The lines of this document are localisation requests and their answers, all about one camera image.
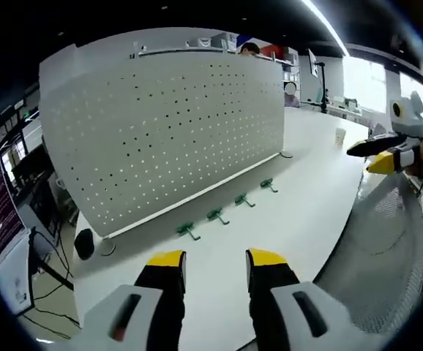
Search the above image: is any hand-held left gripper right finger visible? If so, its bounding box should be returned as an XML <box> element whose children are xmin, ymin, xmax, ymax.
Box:
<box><xmin>246</xmin><ymin>248</ymin><xmax>359</xmax><ymax>351</ymax></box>

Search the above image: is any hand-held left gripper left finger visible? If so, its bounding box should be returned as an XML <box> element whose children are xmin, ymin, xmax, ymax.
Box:
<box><xmin>83</xmin><ymin>249</ymin><xmax>189</xmax><ymax>351</ymax></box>

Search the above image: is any green hook assembly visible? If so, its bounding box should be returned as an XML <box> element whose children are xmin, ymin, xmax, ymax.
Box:
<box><xmin>260</xmin><ymin>177</ymin><xmax>280</xmax><ymax>193</ymax></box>
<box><xmin>176</xmin><ymin>222</ymin><xmax>202</xmax><ymax>242</ymax></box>
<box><xmin>234</xmin><ymin>193</ymin><xmax>258</xmax><ymax>208</ymax></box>
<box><xmin>206</xmin><ymin>207</ymin><xmax>231</xmax><ymax>226</ymax></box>

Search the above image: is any white perforated mounting plate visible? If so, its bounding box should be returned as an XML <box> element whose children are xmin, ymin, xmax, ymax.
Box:
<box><xmin>37</xmin><ymin>42</ymin><xmax>293</xmax><ymax>257</ymax></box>

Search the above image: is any grey mesh chair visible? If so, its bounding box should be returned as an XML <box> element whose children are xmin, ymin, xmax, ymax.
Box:
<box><xmin>312</xmin><ymin>171</ymin><xmax>423</xmax><ymax>336</ymax></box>

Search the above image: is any black cylindrical speaker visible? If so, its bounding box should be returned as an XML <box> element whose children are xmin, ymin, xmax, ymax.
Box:
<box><xmin>74</xmin><ymin>228</ymin><xmax>96</xmax><ymax>261</ymax></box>

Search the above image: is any white cabinet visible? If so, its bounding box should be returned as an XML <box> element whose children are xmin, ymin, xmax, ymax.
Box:
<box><xmin>0</xmin><ymin>230</ymin><xmax>39</xmax><ymax>318</ymax></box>

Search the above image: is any black floor cable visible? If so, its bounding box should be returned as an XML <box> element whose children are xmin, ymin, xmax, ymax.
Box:
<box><xmin>27</xmin><ymin>226</ymin><xmax>83</xmax><ymax>328</ymax></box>

